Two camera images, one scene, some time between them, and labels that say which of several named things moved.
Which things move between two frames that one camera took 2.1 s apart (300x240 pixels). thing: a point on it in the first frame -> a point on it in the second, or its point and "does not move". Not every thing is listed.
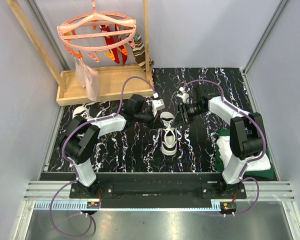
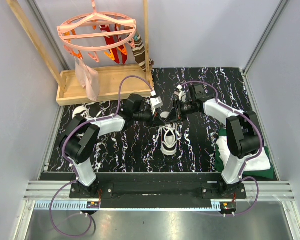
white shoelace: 169,124 -> 162,130
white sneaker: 168,134 does not move
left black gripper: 155,123 does not move
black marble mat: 173,132 does not move
